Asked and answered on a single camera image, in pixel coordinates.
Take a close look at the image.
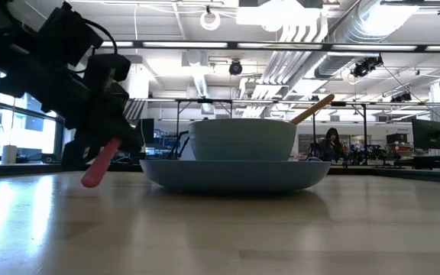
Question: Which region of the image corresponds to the orange-handled spoon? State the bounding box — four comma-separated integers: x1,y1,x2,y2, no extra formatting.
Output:
289,93,336,126

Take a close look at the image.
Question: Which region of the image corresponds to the pale green bowl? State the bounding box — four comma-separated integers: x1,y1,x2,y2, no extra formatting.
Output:
188,118,298,162

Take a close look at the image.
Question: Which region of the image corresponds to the person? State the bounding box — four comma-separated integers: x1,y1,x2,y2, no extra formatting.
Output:
317,127,346,163

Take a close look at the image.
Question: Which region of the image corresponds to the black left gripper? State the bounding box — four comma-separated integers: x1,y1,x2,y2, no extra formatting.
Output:
61,79,144,170

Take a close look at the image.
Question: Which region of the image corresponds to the black computer monitor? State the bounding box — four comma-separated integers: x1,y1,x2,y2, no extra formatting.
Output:
411,118,440,150

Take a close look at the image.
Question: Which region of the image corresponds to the silver ventilation duct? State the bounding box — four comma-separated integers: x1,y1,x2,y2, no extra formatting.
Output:
313,0,419,79

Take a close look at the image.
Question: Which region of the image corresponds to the white cylinder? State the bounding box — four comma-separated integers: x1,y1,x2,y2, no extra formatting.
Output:
1,144,18,165

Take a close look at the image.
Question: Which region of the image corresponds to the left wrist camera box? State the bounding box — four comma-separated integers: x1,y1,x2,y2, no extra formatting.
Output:
82,53,132,83

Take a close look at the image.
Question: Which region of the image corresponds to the red-handled utensil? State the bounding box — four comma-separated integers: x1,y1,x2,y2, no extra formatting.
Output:
80,137,123,189

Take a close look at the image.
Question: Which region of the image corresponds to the white hanging ring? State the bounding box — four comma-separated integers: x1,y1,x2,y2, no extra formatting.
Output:
199,10,222,31

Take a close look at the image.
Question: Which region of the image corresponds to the blue plate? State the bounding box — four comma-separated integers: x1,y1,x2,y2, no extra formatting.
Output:
139,159,332,193

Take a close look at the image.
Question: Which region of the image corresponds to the black overhead camera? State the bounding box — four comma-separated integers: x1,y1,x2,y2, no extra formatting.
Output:
351,56,383,79

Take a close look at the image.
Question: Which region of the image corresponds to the black round ceiling device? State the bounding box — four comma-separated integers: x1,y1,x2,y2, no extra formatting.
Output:
228,60,244,76

